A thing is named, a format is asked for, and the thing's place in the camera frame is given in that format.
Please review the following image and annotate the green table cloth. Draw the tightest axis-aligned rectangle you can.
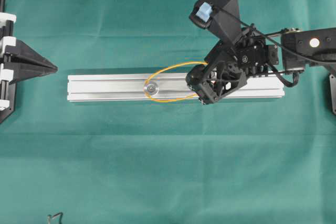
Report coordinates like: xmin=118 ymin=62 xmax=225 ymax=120
xmin=1 ymin=0 xmax=335 ymax=223

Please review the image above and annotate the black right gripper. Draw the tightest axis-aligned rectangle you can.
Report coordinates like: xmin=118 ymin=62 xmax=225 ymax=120
xmin=185 ymin=28 xmax=278 ymax=104

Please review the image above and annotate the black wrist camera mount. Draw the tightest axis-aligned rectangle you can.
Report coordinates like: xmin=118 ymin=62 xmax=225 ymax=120
xmin=189 ymin=0 xmax=242 ymax=45

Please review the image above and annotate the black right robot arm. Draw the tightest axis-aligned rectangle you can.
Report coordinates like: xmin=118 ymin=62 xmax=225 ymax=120
xmin=185 ymin=28 xmax=335 ymax=104

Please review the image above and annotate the black wire clip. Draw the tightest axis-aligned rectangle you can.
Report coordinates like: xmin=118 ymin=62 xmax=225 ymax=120
xmin=47 ymin=212 xmax=64 ymax=224

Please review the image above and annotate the left silver pulley shaft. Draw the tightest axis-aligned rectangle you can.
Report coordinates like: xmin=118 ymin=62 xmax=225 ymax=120
xmin=143 ymin=81 xmax=159 ymax=96

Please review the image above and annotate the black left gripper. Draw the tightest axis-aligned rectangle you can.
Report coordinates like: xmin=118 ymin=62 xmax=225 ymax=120
xmin=1 ymin=12 xmax=58 ymax=123

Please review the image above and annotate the orange rubber band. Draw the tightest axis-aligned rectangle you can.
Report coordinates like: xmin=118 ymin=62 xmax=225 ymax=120
xmin=145 ymin=61 xmax=208 ymax=103

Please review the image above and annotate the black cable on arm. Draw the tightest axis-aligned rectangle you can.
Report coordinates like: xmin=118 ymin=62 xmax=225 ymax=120
xmin=214 ymin=7 xmax=305 ymax=88

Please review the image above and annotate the aluminium extrusion rail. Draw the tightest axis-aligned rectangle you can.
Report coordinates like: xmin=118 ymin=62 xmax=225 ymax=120
xmin=67 ymin=73 xmax=285 ymax=102

